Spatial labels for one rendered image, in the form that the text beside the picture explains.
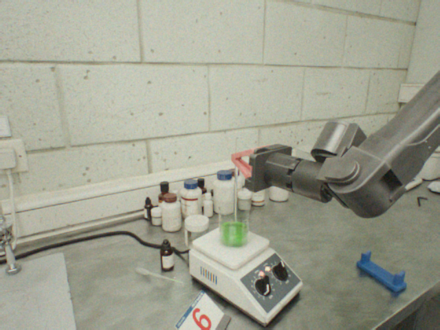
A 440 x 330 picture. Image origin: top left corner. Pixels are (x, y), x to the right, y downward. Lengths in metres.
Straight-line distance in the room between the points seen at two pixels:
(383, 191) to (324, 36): 1.02
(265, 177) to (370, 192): 0.17
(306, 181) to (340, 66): 1.05
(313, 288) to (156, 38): 0.77
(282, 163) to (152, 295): 0.37
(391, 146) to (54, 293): 0.63
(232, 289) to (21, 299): 0.40
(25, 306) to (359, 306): 0.62
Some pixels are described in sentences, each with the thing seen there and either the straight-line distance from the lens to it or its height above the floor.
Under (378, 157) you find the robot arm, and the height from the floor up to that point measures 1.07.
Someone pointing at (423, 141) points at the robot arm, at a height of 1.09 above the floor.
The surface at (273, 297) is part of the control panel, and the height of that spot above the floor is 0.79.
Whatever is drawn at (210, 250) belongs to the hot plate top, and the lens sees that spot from 0.59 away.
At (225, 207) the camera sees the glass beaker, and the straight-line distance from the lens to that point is 0.61.
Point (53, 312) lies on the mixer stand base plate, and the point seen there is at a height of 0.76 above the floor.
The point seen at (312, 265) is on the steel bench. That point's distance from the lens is 0.74.
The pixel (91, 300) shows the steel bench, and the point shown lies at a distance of 0.67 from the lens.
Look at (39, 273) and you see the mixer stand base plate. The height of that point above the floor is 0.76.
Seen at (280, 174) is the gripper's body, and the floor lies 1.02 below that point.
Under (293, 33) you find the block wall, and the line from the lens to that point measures 1.24.
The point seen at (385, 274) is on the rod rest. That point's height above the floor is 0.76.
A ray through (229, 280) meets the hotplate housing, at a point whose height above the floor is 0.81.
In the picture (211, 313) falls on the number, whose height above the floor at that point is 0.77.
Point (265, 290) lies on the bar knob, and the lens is 0.56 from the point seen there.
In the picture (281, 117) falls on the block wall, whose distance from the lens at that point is 1.21.
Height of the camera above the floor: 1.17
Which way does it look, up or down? 18 degrees down
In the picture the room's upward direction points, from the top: straight up
